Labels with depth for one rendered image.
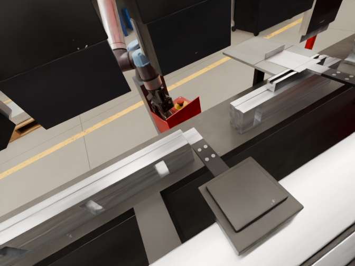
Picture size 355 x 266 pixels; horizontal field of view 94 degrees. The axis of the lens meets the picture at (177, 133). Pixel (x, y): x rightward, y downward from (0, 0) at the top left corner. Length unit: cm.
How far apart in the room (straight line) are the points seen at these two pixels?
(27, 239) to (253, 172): 53
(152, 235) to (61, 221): 23
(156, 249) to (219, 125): 41
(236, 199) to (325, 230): 14
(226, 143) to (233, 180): 26
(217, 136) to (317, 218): 33
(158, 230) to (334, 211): 34
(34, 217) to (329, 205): 61
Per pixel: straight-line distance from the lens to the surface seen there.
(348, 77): 62
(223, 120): 62
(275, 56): 71
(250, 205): 29
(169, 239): 45
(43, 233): 57
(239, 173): 31
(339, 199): 39
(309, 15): 57
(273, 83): 58
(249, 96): 56
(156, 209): 48
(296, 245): 34
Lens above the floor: 131
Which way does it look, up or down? 46 degrees down
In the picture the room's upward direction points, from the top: 18 degrees counter-clockwise
